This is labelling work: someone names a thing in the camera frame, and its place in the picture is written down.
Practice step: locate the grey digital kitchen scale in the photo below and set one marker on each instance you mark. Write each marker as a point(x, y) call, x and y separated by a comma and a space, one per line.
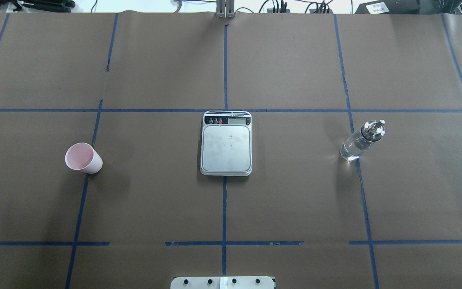
point(226, 143)

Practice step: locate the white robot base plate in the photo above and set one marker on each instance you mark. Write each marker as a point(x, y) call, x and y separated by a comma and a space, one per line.
point(224, 282)

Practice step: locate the pink plastic cup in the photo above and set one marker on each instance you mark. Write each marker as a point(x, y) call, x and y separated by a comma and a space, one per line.
point(82, 157)

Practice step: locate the black box with label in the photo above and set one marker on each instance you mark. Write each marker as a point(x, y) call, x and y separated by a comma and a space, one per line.
point(389, 7)

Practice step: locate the aluminium frame post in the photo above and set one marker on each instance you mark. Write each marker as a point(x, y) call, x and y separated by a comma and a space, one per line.
point(225, 9)

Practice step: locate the black tripod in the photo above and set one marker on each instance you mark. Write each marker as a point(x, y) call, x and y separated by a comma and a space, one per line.
point(59, 6)

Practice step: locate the clear glass sauce bottle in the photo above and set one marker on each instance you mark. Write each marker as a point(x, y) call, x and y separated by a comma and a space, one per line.
point(362, 139)

